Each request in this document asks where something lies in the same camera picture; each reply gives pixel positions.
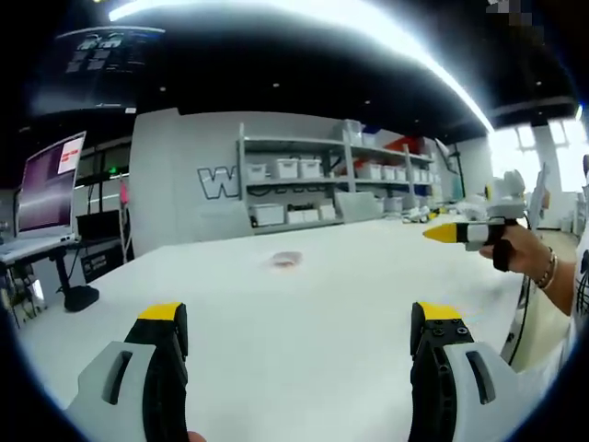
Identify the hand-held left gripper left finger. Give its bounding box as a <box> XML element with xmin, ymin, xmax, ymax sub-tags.
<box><xmin>64</xmin><ymin>301</ymin><xmax>190</xmax><ymax>442</ymax></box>

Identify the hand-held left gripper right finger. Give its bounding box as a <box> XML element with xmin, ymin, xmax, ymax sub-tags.
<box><xmin>408</xmin><ymin>301</ymin><xmax>524</xmax><ymax>442</ymax></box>

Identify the clear resealable bag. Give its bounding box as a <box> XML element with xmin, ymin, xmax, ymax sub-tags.
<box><xmin>264</xmin><ymin>250</ymin><xmax>305</xmax><ymax>271</ymax></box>

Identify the person's right hand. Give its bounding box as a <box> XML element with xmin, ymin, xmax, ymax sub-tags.
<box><xmin>477</xmin><ymin>224</ymin><xmax>552</xmax><ymax>283</ymax></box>

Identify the pile of spare grippers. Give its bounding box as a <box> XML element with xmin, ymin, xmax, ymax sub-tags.
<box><xmin>401</xmin><ymin>205</ymin><xmax>447</xmax><ymax>226</ymax></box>

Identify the grey leaning board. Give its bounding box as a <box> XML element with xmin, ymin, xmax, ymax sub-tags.
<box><xmin>332</xmin><ymin>190</ymin><xmax>387</xmax><ymax>221</ymax></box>

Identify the black stand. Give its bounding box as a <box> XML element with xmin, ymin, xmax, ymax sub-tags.
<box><xmin>49</xmin><ymin>247</ymin><xmax>101</xmax><ymax>313</ymax></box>

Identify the grey shelf unit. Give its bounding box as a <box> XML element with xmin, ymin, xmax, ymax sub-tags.
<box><xmin>237</xmin><ymin>122</ymin><xmax>455</xmax><ymax>231</ymax></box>

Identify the black printed box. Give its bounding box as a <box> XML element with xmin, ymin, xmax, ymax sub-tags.
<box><xmin>79</xmin><ymin>250</ymin><xmax>124</xmax><ymax>283</ymax></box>

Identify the grey desk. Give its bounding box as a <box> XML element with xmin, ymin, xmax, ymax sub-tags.
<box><xmin>0</xmin><ymin>236</ymin><xmax>80</xmax><ymax>264</ymax></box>

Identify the black monitor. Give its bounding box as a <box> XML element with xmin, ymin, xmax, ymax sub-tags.
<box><xmin>75</xmin><ymin>212</ymin><xmax>124</xmax><ymax>241</ymax></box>

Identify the row of white storage bins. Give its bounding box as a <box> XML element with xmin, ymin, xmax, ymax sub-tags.
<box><xmin>246</xmin><ymin>156</ymin><xmax>443</xmax><ymax>227</ymax></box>

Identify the ceiling light strip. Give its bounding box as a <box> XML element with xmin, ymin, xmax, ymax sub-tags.
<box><xmin>107</xmin><ymin>0</ymin><xmax>494</xmax><ymax>135</ymax></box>

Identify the dark hanging display screen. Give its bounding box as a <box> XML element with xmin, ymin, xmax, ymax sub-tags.
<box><xmin>31</xmin><ymin>27</ymin><xmax>167</xmax><ymax>114</ymax></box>

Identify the black velcro strap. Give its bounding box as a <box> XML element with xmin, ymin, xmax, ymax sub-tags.
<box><xmin>491</xmin><ymin>238</ymin><xmax>515</xmax><ymax>273</ymax></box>

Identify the beaded bracelet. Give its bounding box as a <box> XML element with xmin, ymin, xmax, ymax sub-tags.
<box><xmin>535</xmin><ymin>247</ymin><xmax>559</xmax><ymax>291</ymax></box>

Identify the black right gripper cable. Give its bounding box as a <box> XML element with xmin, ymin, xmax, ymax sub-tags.
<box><xmin>504</xmin><ymin>202</ymin><xmax>547</xmax><ymax>368</ymax></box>

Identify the grey wall letter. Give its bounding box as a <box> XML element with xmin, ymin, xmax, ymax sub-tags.
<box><xmin>196</xmin><ymin>165</ymin><xmax>246</xmax><ymax>201</ymax></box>

